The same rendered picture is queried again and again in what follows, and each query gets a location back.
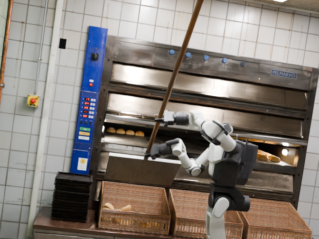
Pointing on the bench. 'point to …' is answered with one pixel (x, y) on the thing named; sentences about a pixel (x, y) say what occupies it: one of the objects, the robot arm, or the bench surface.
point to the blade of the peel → (141, 169)
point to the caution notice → (82, 164)
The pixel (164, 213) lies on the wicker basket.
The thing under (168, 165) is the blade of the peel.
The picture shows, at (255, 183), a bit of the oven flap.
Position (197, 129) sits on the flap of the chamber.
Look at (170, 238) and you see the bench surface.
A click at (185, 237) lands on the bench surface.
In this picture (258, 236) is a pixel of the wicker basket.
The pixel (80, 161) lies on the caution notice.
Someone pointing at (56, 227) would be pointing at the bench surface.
